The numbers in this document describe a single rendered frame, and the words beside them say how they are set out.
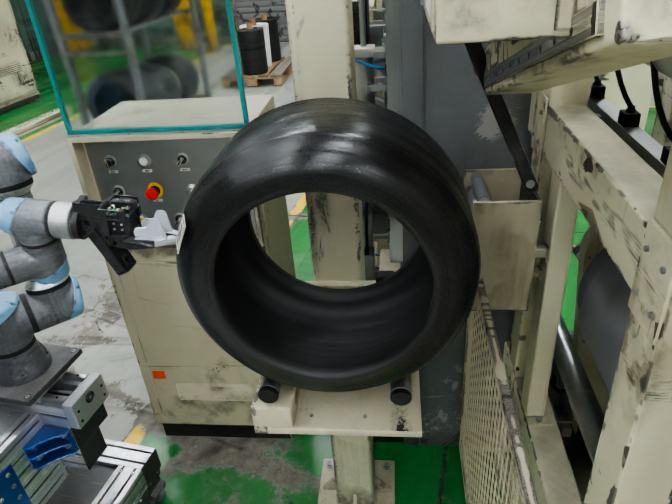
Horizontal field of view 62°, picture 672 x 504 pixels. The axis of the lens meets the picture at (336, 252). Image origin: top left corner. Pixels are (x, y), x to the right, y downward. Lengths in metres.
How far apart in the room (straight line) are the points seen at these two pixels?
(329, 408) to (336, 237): 0.41
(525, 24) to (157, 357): 1.82
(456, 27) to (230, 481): 1.93
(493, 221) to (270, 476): 1.36
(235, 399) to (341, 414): 0.97
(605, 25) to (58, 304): 1.49
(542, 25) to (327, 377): 0.77
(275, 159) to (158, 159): 0.92
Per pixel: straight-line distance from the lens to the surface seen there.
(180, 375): 2.20
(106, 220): 1.16
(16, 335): 1.73
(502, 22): 0.61
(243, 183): 0.93
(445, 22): 0.60
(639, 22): 0.53
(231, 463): 2.32
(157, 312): 2.04
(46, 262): 1.30
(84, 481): 2.18
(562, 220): 1.36
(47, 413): 1.81
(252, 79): 7.72
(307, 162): 0.90
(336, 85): 1.26
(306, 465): 2.26
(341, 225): 1.38
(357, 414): 1.30
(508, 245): 1.34
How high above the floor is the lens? 1.75
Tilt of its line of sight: 30 degrees down
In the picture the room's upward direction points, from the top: 4 degrees counter-clockwise
